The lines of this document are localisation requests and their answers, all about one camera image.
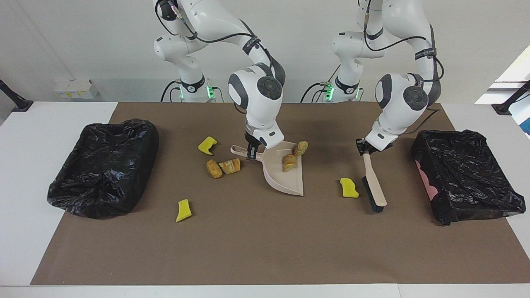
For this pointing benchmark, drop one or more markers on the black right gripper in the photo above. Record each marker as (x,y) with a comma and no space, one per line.
(252,140)

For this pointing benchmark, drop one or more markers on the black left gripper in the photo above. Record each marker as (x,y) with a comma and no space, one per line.
(377,150)

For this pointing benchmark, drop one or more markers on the orange striped croissant piece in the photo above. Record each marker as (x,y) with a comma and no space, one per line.
(230,166)

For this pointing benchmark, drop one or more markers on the tan ridged croissant piece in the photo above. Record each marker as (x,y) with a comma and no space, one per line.
(290,163)

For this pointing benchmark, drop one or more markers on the round brown crusty bread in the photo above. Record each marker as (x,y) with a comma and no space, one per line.
(214,169)

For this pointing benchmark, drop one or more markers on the beige plastic dustpan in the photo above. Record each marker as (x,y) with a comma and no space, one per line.
(285,182)

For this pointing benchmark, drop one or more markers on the notched yellow sponge piece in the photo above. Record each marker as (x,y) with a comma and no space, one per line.
(206,147)

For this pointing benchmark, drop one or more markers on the pale bread piece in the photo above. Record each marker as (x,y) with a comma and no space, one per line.
(301,148)

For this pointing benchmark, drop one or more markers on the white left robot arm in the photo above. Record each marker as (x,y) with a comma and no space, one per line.
(399,103)

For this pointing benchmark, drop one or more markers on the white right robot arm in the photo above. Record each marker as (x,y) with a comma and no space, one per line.
(256,99)

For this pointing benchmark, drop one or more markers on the pink plastic bin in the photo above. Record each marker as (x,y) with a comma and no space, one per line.
(426,182)

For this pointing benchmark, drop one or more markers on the black plastic trash bag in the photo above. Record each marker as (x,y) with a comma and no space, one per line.
(468,174)
(103,169)

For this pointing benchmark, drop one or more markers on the brown table mat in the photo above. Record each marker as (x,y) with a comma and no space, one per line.
(248,256)

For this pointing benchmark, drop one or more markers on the blue object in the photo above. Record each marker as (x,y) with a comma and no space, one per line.
(525,122)

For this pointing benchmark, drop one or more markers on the black camera stand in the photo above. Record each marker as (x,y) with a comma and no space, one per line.
(503,108)
(20,105)

